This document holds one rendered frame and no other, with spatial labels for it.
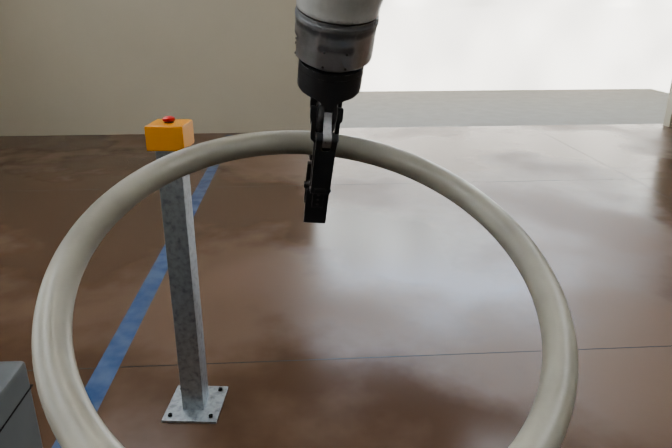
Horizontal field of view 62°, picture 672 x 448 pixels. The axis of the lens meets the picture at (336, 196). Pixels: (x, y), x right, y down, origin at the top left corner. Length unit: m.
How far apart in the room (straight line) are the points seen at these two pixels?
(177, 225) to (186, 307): 0.31
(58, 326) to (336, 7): 0.38
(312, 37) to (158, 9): 6.18
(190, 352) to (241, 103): 4.85
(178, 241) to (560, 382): 1.56
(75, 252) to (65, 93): 6.62
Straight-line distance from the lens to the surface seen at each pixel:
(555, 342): 0.55
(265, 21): 6.60
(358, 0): 0.58
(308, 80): 0.64
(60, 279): 0.54
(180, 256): 1.96
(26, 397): 1.26
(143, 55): 6.83
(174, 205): 1.89
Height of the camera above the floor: 1.43
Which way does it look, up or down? 19 degrees down
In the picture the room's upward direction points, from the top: straight up
